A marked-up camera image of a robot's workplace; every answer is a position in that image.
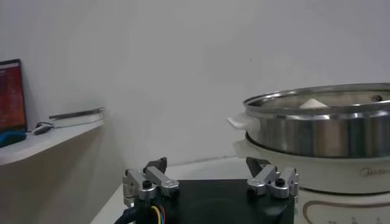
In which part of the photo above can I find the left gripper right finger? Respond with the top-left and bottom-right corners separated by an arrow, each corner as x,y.
246,156 -> 299,199

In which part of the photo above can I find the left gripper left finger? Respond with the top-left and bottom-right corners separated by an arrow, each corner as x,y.
122,156 -> 180,208

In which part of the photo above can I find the white steamed baozi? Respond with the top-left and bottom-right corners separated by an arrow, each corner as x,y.
299,98 -> 329,109

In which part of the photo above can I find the stainless steel steamer basket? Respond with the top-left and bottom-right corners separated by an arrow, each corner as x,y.
227,83 -> 390,159

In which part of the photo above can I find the white electric cooker base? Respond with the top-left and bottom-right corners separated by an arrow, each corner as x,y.
233,139 -> 390,224

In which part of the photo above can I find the flat white box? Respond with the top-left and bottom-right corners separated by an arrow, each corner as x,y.
53,113 -> 105,129

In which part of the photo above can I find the white side desk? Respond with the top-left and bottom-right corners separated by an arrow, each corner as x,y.
0,120 -> 105,167

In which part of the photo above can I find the laptop with red screen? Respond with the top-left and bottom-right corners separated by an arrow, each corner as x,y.
0,58 -> 28,133

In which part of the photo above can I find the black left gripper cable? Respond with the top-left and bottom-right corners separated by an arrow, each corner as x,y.
114,205 -> 167,224

